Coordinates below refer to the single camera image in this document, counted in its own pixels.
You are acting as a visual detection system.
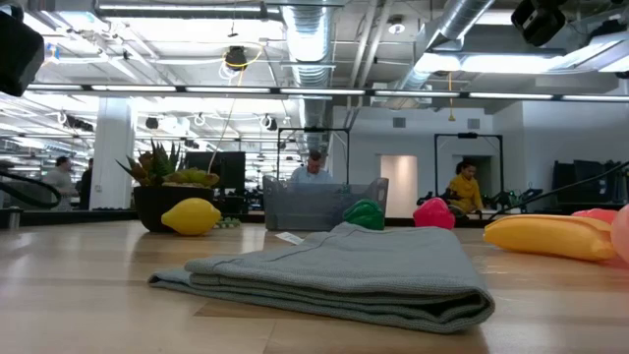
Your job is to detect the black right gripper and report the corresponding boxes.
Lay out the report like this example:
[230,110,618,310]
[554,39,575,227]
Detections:
[510,0,568,48]

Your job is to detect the yellow toy banana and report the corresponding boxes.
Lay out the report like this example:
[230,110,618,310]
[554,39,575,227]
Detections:
[483,213,618,263]

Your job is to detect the red toy pepper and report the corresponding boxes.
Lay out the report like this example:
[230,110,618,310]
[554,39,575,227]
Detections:
[412,197,457,231]

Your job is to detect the pink toy peach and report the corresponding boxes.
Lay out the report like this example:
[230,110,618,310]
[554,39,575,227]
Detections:
[610,204,629,265]

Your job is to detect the dark green toy pepper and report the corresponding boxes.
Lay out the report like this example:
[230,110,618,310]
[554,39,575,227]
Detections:
[342,198,386,231]

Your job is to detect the yellow toy lemon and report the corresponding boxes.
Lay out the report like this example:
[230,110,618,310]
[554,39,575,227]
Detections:
[160,197,223,237]

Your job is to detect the clear grey tupperware container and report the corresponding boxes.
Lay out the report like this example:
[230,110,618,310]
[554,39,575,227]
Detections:
[261,175,390,232]

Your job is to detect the black background cabinets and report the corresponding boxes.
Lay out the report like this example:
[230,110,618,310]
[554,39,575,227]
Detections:
[550,158,629,220]

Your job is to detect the person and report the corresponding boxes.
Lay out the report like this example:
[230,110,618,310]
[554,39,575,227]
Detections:
[78,156,94,210]
[288,149,336,186]
[445,159,486,215]
[42,155,79,211]

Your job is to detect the black overhead light bar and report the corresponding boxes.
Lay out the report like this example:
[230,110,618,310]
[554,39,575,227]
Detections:
[0,83,629,103]

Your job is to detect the folded grey cloth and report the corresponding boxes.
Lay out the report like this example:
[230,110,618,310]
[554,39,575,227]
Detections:
[146,220,496,335]

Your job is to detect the black background monitor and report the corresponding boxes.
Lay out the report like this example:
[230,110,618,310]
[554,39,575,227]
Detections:
[184,150,247,191]

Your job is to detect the potted succulent plant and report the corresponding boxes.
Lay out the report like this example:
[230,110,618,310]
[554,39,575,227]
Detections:
[116,140,243,234]

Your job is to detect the white building pillar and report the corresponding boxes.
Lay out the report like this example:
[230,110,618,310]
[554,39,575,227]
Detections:
[89,95,138,211]

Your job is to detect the small silver cylinder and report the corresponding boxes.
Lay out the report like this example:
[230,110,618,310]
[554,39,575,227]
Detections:
[5,206,25,230]

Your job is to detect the black background rig frame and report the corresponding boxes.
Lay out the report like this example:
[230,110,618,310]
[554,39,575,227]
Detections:
[276,126,351,186]
[433,131,505,207]

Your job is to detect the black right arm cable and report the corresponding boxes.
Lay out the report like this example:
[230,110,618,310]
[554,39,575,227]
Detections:
[488,160,629,220]

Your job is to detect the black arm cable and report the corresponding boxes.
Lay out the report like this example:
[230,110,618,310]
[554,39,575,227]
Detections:
[488,160,629,220]
[0,169,63,210]

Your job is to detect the black hanging camera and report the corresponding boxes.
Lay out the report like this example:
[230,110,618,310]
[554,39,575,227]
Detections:
[224,44,250,72]

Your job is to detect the black aluminium table frame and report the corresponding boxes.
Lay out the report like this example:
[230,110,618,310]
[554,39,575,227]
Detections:
[0,206,629,240]

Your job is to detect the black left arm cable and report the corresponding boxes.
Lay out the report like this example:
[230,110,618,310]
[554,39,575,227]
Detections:
[0,169,63,210]

